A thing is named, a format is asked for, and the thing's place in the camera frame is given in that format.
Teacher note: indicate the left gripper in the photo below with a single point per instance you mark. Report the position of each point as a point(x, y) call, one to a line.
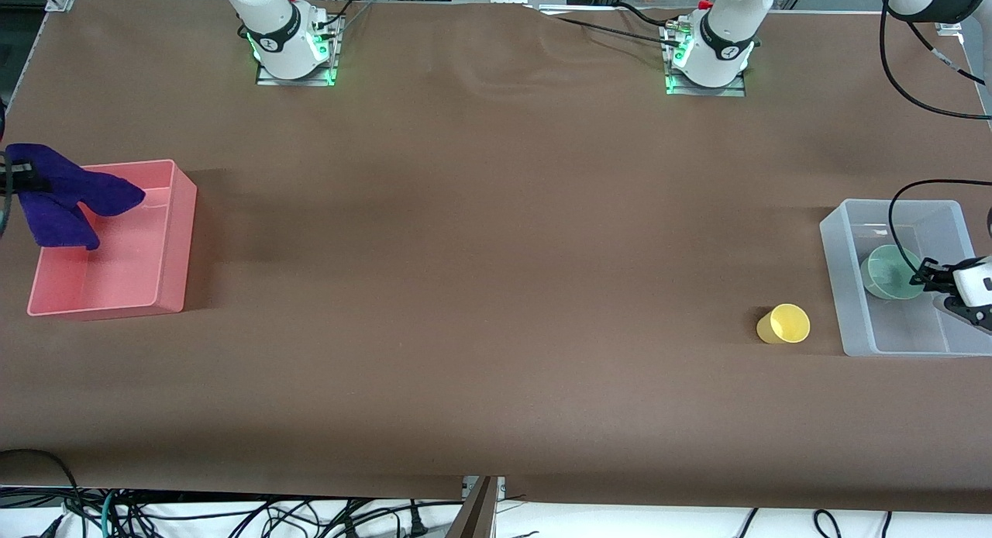
point(932, 275)

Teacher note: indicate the purple cloth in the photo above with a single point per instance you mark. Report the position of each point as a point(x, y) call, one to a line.
point(62, 197)

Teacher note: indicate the green bowl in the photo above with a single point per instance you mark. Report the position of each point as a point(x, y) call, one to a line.
point(887, 274)

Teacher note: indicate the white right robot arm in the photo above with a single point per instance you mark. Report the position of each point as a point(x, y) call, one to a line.
point(275, 34)

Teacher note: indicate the yellow cup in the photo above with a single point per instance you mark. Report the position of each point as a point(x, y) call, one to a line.
point(784, 325)

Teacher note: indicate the clear plastic bin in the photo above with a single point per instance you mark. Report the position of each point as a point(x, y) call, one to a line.
point(899, 329)

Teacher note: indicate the pink plastic bin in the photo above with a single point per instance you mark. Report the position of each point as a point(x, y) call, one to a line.
point(147, 267)

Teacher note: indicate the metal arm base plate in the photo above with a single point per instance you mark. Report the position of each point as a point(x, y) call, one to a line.
point(701, 91)
point(267, 79)

